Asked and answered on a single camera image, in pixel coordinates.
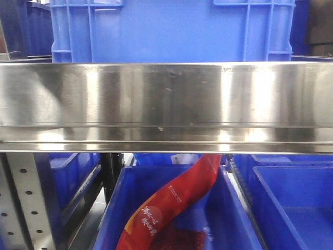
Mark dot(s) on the blue bin lower centre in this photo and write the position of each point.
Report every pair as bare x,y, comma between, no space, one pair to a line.
217,221

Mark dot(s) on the red printed bag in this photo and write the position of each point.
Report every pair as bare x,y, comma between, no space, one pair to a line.
169,201

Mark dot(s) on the stainless steel shelf rail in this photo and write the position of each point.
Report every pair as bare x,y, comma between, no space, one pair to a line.
245,107

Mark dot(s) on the blue bin lower right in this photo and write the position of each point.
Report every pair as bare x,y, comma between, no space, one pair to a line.
290,197

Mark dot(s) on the blue bin lower left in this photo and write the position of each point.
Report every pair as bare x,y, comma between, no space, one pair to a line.
69,171

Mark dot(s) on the large blue crate on shelf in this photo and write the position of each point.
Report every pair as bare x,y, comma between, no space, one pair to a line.
171,31

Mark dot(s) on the blue bin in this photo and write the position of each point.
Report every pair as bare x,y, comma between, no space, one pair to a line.
69,171
290,197
217,221

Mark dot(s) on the perforated steel shelf upright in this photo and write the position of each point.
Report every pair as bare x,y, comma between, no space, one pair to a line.
24,219

